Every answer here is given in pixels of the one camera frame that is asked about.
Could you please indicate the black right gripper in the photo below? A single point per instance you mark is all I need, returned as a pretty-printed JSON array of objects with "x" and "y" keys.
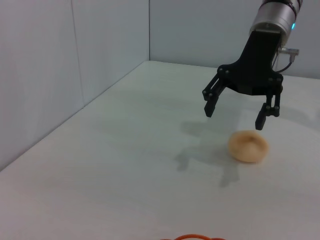
[{"x": 257, "y": 72}]

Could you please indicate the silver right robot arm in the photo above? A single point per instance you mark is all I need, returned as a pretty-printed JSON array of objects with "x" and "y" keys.
[{"x": 272, "y": 15}]

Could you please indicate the beige round bun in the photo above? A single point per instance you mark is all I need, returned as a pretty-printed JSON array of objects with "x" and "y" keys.
[{"x": 247, "y": 147}]

